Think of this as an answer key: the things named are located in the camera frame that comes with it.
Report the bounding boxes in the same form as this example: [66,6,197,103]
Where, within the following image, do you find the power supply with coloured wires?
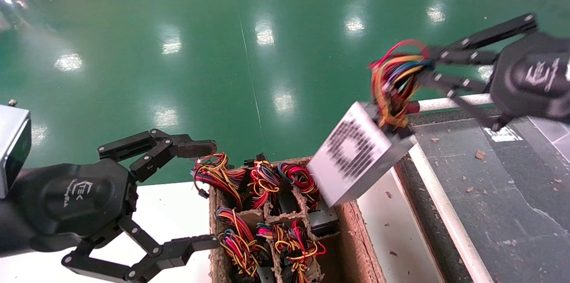
[246,154,282,210]
[278,162,322,206]
[191,153,248,210]
[216,206,269,278]

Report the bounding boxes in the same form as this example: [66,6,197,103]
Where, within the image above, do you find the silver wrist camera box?
[0,104,33,199]

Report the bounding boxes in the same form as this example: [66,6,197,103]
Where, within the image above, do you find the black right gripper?
[416,13,570,131]

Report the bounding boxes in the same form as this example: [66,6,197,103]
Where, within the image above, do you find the short white frame tube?
[418,94,495,113]

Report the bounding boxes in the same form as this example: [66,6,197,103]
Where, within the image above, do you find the silver power supply with wires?
[306,39,435,208]

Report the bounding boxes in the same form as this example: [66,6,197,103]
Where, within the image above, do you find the power supply wire bundles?
[256,221,326,283]

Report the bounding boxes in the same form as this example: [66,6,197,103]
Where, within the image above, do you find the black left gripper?
[9,129,221,283]

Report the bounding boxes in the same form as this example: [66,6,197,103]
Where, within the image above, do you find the black cased power supply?
[309,206,340,237]

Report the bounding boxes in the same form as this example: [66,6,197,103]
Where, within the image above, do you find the brown compartment cardboard box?
[208,156,387,283]

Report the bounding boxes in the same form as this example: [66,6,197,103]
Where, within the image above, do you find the white printed sticker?
[483,126,525,142]

